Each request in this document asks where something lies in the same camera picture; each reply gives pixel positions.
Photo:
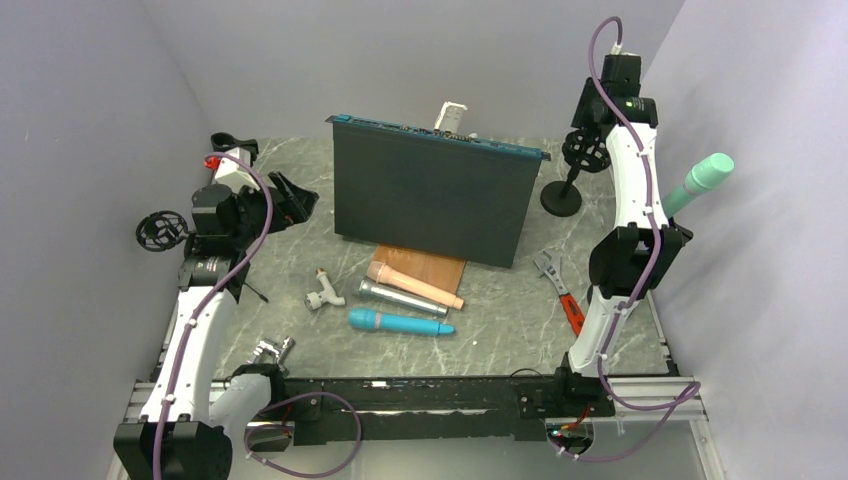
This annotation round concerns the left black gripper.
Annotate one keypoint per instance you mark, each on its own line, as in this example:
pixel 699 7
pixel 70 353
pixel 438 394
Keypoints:
pixel 294 210

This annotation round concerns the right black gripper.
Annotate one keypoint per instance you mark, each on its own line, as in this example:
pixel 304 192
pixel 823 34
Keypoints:
pixel 583 118

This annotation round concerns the black round-base clip stand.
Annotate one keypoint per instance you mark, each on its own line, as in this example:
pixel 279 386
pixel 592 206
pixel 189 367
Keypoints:
pixel 222 142

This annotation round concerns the pink microphone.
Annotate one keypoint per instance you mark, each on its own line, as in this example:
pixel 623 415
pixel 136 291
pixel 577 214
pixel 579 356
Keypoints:
pixel 381 272

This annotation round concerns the grey microphone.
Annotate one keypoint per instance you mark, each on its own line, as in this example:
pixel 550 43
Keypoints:
pixel 370 288

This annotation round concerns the black tripod shock-mount stand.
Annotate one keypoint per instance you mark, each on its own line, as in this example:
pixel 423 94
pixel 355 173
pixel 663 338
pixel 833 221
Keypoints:
pixel 166 232

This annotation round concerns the blue microphone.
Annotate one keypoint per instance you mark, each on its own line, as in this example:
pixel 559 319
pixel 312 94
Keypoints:
pixel 369 319

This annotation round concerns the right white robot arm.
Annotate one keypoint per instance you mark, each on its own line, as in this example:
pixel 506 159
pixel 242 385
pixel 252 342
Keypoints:
pixel 615 128

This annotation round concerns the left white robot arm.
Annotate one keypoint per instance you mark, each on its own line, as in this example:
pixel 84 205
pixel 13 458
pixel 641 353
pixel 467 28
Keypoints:
pixel 180 432

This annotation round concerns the mint green microphone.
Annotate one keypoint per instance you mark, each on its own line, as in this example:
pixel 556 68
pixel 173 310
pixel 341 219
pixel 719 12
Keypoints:
pixel 704 177

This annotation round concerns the black clip stand right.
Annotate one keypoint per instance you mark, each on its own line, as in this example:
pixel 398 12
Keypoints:
pixel 686 234

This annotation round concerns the white plastic faucet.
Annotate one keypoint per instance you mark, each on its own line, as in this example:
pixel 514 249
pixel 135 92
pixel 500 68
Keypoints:
pixel 326 296

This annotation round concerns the dark grey upright panel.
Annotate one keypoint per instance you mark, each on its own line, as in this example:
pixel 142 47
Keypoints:
pixel 433 191

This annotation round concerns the white object behind panel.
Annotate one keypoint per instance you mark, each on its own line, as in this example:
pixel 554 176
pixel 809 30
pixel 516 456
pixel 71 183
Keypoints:
pixel 450 116

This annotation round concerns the chrome metal faucet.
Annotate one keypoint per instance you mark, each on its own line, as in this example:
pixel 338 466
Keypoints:
pixel 271 351

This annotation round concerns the adjustable wrench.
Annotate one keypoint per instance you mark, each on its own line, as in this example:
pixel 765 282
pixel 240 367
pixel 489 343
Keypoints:
pixel 549 263

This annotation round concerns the wooden board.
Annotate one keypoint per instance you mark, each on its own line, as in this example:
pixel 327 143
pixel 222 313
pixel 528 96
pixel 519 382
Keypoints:
pixel 440 271

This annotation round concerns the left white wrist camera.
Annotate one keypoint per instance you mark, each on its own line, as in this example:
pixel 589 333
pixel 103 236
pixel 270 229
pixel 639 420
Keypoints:
pixel 231 174

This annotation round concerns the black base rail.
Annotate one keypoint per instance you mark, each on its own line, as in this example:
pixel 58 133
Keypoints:
pixel 419 408

